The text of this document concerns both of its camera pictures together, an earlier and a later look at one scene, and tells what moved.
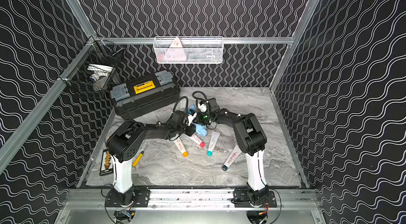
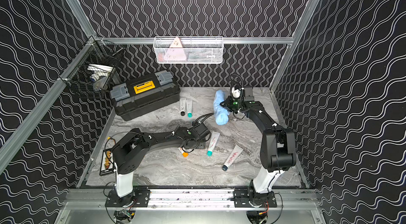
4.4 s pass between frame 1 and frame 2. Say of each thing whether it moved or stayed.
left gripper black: moved
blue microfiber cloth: moved
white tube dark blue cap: stayed
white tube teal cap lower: stayed
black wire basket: stayed
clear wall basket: stayed
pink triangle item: stayed
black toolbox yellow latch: stayed
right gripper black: moved
